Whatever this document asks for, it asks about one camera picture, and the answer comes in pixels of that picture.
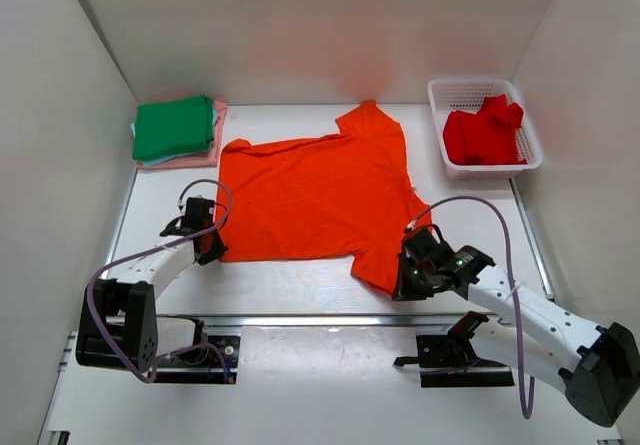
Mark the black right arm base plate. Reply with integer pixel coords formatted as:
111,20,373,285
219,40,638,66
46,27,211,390
393,335,515,389

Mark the green folded t shirt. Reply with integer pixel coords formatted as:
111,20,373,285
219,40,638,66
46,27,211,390
131,95,216,162

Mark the aluminium rail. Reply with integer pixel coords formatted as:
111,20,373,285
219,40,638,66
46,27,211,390
156,284,488,327

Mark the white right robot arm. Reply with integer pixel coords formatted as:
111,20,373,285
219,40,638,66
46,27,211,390
392,246,639,427

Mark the orange t shirt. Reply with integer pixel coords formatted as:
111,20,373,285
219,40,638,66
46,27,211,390
217,101,426,294

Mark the white plastic basket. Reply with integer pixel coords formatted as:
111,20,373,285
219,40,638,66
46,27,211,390
427,77,542,180

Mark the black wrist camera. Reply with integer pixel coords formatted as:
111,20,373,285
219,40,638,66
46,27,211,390
180,197,215,235
402,224,454,268

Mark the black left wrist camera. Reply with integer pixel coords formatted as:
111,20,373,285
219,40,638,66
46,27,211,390
180,197,215,235

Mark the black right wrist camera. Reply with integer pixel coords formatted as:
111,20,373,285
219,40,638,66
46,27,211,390
402,224,454,268

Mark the red t shirt in basket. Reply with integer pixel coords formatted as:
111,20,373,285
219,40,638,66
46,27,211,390
443,95,526,166

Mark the pink folded t shirt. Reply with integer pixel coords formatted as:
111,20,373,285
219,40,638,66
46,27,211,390
135,97,229,169

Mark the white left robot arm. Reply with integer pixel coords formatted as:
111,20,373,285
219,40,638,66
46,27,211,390
75,229,229,383

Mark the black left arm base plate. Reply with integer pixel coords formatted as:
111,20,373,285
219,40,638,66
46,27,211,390
155,334,241,385

